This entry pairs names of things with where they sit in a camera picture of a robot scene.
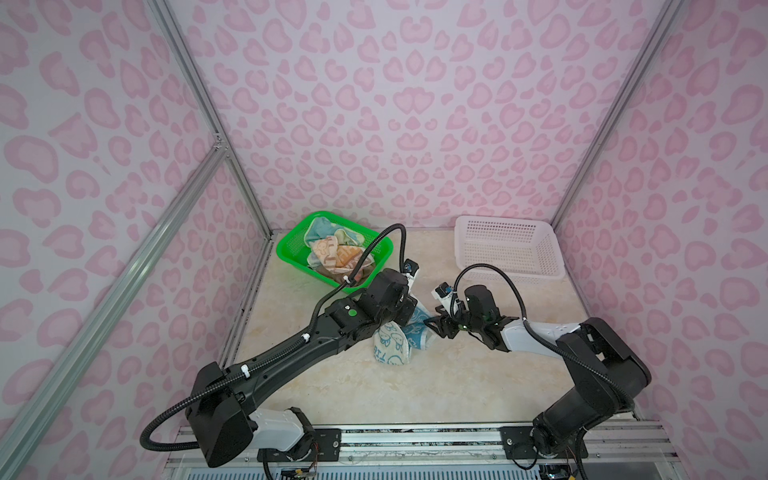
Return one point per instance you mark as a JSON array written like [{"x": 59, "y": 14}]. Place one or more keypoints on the diagonal aluminium frame bar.
[{"x": 39, "y": 413}]

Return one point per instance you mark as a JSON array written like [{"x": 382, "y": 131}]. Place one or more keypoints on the left corner frame post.
[{"x": 179, "y": 47}]

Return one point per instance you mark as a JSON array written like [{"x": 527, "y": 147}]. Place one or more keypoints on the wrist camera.
[
  {"x": 410, "y": 268},
  {"x": 442, "y": 291}
]

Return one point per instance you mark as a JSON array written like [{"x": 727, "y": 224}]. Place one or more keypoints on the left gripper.
[{"x": 411, "y": 310}]

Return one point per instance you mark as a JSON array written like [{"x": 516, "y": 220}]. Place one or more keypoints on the light green towel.
[{"x": 321, "y": 227}]

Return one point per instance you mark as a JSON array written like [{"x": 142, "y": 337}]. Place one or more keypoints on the green plastic basket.
[{"x": 293, "y": 249}]

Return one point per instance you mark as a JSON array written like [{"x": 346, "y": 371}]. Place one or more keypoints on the white plastic basket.
[{"x": 526, "y": 250}]

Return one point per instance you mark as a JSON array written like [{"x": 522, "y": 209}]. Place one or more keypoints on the blue bunny towel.
[{"x": 394, "y": 344}]

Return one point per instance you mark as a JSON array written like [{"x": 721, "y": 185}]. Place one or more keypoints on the corner frame post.
[
  {"x": 669, "y": 16},
  {"x": 179, "y": 47}
]

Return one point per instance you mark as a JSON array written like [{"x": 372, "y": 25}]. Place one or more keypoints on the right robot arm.
[{"x": 607, "y": 374}]

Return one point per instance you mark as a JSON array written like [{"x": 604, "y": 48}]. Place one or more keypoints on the right corner frame post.
[{"x": 669, "y": 16}]

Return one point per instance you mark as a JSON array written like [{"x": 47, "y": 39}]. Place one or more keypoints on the orange blue patterned towel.
[{"x": 336, "y": 260}]

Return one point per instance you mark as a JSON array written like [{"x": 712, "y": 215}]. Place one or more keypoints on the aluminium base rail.
[{"x": 621, "y": 448}]

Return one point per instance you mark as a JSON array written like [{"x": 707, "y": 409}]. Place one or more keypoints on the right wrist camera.
[{"x": 442, "y": 291}]

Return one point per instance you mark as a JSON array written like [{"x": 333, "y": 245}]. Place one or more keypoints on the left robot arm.
[{"x": 228, "y": 418}]

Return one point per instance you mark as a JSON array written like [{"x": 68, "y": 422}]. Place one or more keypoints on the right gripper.
[{"x": 440, "y": 323}]

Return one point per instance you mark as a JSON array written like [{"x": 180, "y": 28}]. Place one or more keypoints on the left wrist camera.
[{"x": 410, "y": 268}]

